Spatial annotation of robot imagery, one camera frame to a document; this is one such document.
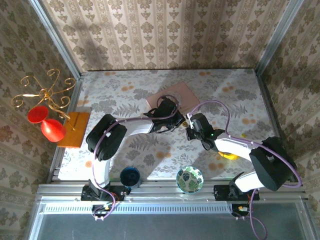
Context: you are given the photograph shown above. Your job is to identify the pink box with couple print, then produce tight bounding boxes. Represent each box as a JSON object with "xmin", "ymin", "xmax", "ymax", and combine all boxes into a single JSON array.
[{"xmin": 146, "ymin": 81, "xmax": 201, "ymax": 114}]

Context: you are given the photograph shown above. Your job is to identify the yellow banana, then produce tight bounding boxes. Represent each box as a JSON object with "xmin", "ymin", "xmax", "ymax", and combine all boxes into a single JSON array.
[{"xmin": 216, "ymin": 133, "xmax": 247, "ymax": 161}]

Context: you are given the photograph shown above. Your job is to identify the green leaf print bowl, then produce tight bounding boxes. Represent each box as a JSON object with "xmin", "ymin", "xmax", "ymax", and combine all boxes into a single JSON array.
[{"xmin": 175, "ymin": 165, "xmax": 205, "ymax": 195}]

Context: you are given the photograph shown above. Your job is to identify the floral tablecloth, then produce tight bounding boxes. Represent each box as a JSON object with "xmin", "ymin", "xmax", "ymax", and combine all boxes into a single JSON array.
[{"xmin": 57, "ymin": 69, "xmax": 291, "ymax": 181}]

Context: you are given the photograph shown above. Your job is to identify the dark blue cup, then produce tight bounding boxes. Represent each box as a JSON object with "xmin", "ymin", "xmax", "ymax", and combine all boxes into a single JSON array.
[{"xmin": 119, "ymin": 166, "xmax": 142, "ymax": 189}]

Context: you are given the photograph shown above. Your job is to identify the black connector board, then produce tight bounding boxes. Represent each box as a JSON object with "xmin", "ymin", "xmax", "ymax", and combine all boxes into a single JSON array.
[
  {"xmin": 91, "ymin": 204, "xmax": 113, "ymax": 219},
  {"xmin": 231, "ymin": 203, "xmax": 254, "ymax": 219}
]

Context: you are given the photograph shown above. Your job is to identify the orange wooden base board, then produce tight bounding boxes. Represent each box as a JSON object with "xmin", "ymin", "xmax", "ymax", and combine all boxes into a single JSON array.
[{"xmin": 56, "ymin": 111, "xmax": 91, "ymax": 149}]

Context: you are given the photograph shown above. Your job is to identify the red plastic wine glass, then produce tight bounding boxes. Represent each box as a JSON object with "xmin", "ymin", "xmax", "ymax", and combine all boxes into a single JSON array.
[{"xmin": 26, "ymin": 105, "xmax": 67, "ymax": 143}]

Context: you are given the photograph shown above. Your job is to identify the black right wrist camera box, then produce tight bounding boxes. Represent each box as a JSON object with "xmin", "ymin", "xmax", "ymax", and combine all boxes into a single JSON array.
[{"xmin": 186, "ymin": 128, "xmax": 201, "ymax": 141}]

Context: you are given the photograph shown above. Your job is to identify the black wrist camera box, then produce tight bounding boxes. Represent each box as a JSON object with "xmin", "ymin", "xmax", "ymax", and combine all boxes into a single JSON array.
[
  {"xmin": 186, "ymin": 128, "xmax": 201, "ymax": 141},
  {"xmin": 157, "ymin": 98, "xmax": 179, "ymax": 115}
]

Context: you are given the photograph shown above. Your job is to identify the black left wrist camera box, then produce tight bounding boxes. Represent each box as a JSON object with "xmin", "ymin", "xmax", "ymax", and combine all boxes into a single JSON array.
[{"xmin": 157, "ymin": 98, "xmax": 179, "ymax": 115}]

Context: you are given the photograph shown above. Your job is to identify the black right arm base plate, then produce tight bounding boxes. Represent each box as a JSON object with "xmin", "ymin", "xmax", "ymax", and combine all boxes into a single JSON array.
[{"xmin": 213, "ymin": 184, "xmax": 261, "ymax": 202}]

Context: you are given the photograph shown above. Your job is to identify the aluminium frame rail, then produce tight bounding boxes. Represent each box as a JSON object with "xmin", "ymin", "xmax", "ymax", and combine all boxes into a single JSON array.
[{"xmin": 37, "ymin": 183, "xmax": 309, "ymax": 203}]

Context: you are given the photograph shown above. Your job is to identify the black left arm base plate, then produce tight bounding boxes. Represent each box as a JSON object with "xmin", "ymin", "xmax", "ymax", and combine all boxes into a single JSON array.
[{"xmin": 81, "ymin": 186, "xmax": 132, "ymax": 202}]

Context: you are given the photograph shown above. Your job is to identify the white slotted cable duct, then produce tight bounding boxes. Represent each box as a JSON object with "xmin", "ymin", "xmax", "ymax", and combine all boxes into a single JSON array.
[{"xmin": 43, "ymin": 202, "xmax": 233, "ymax": 215}]

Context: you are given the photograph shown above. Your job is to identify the aluminium corner post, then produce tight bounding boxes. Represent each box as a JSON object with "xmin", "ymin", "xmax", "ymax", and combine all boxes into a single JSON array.
[
  {"xmin": 254, "ymin": 0, "xmax": 305, "ymax": 74},
  {"xmin": 29, "ymin": 0, "xmax": 83, "ymax": 79}
]

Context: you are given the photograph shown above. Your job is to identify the gold wire glass rack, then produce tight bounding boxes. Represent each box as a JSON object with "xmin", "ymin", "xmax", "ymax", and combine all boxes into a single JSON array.
[{"xmin": 11, "ymin": 68, "xmax": 77, "ymax": 131}]

